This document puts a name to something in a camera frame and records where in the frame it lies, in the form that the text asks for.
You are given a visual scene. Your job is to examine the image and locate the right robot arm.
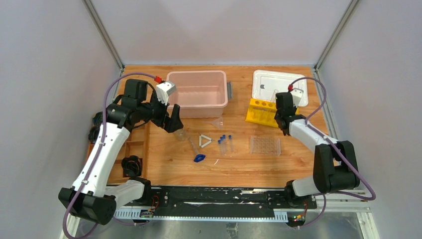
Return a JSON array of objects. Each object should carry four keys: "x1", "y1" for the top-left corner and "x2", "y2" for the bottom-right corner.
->
[{"x1": 274, "y1": 92, "x2": 360, "y2": 208}]

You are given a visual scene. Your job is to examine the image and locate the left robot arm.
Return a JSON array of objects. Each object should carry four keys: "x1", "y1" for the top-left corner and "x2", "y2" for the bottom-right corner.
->
[{"x1": 58, "y1": 79, "x2": 184, "y2": 225}]

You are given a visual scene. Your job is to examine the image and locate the yellow test tube rack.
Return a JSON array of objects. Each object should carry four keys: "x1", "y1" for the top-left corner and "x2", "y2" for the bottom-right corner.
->
[{"x1": 245, "y1": 98, "x2": 278, "y2": 128}]

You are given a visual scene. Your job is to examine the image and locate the small glass flask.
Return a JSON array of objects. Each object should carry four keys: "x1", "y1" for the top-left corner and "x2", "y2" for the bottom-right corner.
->
[{"x1": 174, "y1": 129, "x2": 189, "y2": 141}]

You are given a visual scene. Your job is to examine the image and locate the wooden compartment tray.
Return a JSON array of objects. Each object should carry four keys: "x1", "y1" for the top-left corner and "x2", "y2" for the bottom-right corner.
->
[{"x1": 107, "y1": 123, "x2": 150, "y2": 185}]

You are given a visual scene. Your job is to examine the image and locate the white plastic lid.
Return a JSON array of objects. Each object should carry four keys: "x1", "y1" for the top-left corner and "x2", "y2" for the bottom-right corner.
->
[{"x1": 251, "y1": 70, "x2": 304, "y2": 102}]

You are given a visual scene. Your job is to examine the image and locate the glass graduated tube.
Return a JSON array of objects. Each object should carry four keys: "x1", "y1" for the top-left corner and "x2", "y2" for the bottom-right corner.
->
[{"x1": 188, "y1": 137, "x2": 200, "y2": 155}]

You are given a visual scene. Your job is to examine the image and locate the clear well plate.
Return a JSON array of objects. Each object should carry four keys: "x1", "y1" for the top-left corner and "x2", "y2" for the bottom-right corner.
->
[{"x1": 249, "y1": 136, "x2": 281, "y2": 156}]

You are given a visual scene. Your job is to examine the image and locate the pink plastic bin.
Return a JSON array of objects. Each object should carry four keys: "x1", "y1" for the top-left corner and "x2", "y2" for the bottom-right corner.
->
[{"x1": 167, "y1": 70, "x2": 228, "y2": 119}]

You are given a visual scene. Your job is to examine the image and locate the clay pipe triangle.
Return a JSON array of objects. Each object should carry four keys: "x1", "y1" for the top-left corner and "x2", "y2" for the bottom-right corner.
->
[{"x1": 199, "y1": 134, "x2": 212, "y2": 148}]

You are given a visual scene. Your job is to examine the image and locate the rolled dark floral tie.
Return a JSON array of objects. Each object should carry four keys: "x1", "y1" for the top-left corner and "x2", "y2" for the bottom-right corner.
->
[{"x1": 121, "y1": 155, "x2": 143, "y2": 177}]

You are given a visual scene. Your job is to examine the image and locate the blue plastic clip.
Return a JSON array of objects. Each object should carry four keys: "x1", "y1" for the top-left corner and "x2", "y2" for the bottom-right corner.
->
[{"x1": 194, "y1": 154, "x2": 206, "y2": 162}]

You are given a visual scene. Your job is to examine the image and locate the clear plastic funnel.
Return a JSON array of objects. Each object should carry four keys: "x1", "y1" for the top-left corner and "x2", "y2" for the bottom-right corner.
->
[{"x1": 204, "y1": 117, "x2": 224, "y2": 129}]

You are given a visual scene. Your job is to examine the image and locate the blue capped tube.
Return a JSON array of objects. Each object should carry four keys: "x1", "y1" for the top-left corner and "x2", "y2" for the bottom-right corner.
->
[
  {"x1": 220, "y1": 134, "x2": 227, "y2": 154},
  {"x1": 228, "y1": 135, "x2": 234, "y2": 153},
  {"x1": 217, "y1": 139, "x2": 225, "y2": 156}
]

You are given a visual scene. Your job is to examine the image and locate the rolled patterned tie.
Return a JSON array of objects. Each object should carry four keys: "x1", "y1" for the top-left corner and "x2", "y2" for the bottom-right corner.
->
[
  {"x1": 88, "y1": 126, "x2": 100, "y2": 144},
  {"x1": 92, "y1": 112, "x2": 103, "y2": 126}
]

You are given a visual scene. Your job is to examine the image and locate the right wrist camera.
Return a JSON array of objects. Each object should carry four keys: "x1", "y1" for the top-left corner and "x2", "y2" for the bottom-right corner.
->
[{"x1": 290, "y1": 88, "x2": 304, "y2": 108}]

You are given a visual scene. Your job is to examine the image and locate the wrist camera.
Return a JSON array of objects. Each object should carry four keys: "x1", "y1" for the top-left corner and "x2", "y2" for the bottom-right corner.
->
[
  {"x1": 290, "y1": 88, "x2": 304, "y2": 108},
  {"x1": 156, "y1": 81, "x2": 176, "y2": 105}
]

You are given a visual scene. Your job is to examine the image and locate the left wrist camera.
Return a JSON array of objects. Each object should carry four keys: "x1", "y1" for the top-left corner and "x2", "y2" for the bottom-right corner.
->
[{"x1": 156, "y1": 81, "x2": 176, "y2": 105}]

